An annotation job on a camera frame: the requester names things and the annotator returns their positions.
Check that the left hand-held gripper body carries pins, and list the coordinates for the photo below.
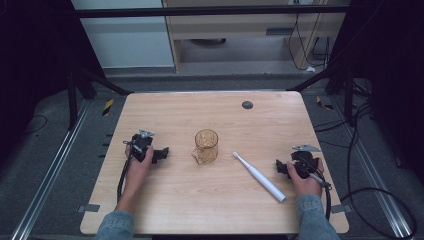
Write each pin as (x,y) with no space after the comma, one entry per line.
(141,144)

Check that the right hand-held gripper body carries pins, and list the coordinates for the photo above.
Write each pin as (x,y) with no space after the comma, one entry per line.
(305,160)

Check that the white electric toothbrush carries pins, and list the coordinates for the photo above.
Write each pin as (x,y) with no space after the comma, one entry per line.
(259,177)

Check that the person's right hand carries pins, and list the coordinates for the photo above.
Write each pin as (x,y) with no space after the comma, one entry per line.
(305,182)

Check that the person's left hand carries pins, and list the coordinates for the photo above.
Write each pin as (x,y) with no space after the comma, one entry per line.
(137,169)

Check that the yellow black striped tape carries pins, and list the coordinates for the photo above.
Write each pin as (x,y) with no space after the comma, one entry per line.
(107,107)
(323,104)

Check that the grey table grommet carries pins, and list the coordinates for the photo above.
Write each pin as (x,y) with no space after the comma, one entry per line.
(247,105)

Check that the white cabinet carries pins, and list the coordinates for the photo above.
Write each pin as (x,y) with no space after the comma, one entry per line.
(126,36)

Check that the wooden desk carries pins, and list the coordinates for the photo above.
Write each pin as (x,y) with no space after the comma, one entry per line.
(233,63)

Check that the aluminium floor rail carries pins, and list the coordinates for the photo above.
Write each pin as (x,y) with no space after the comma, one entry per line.
(50,173)
(370,170)

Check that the black metal frame bar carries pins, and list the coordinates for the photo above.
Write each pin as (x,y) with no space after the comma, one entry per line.
(206,12)

